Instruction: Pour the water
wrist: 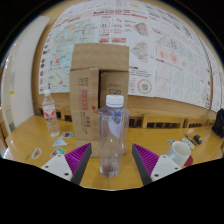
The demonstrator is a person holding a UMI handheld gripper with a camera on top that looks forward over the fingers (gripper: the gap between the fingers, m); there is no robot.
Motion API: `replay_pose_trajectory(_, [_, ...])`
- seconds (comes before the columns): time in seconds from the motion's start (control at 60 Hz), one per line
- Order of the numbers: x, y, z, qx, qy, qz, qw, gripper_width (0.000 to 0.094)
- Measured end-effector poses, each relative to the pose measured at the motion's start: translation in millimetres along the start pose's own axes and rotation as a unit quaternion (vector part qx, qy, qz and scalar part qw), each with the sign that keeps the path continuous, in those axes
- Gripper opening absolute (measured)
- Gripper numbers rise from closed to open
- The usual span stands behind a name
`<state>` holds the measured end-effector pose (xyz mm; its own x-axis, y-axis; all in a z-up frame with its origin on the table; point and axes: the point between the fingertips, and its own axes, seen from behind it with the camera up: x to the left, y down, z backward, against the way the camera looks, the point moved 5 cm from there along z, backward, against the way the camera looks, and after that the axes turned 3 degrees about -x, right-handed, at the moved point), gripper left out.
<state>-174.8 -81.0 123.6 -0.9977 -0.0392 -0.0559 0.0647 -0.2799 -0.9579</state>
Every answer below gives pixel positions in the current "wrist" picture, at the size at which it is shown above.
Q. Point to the black bag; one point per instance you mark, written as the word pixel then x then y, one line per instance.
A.
pixel 219 123

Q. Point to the red-labelled clear water bottle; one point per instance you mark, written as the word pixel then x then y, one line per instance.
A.
pixel 50 116

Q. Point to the large printed wall poster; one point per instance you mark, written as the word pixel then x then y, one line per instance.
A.
pixel 150 40

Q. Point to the teal and red sticker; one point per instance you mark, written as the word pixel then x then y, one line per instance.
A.
pixel 57 152

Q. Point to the clear white-capped water bottle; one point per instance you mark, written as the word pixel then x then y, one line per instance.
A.
pixel 112 140

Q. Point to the white marker pen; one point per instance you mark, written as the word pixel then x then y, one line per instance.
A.
pixel 189 141

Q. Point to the white oval sticker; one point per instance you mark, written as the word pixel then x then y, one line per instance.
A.
pixel 36 153

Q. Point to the tall brown cardboard box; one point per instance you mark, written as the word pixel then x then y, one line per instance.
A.
pixel 84 96

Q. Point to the black and yellow tape measure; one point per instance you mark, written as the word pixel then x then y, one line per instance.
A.
pixel 198 139

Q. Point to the small round white sticker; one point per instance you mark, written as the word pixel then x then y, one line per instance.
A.
pixel 170 142

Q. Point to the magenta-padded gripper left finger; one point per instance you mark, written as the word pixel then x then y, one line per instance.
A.
pixel 59 165

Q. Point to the flat round red coaster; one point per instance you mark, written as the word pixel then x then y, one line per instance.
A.
pixel 189 161

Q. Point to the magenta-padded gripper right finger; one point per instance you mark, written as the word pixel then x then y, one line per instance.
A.
pixel 164 165

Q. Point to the triangular light blue sticker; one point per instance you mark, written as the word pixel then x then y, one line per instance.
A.
pixel 60 142

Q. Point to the blue and red sticker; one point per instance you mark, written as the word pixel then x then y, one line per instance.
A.
pixel 67 134

